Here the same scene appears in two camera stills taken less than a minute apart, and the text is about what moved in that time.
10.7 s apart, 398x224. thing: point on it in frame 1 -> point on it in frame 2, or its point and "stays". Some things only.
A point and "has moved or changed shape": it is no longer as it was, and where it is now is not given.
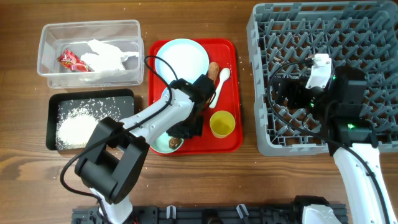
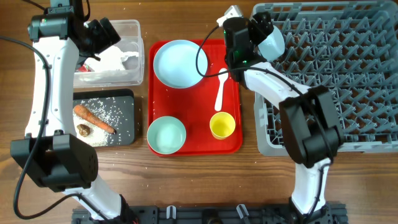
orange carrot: [213, 71] -> [83, 111]
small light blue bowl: [165, 97] -> [273, 47]
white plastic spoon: [224, 74] has moved or changed shape
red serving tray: [222, 129] stays
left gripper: [198, 129] -> [104, 40]
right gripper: [297, 87] -> [266, 25]
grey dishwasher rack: [358, 35] stays
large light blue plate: [181, 58] stays
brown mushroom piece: [174, 142] -> [84, 130]
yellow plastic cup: [222, 124] stays
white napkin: [109, 58] stays
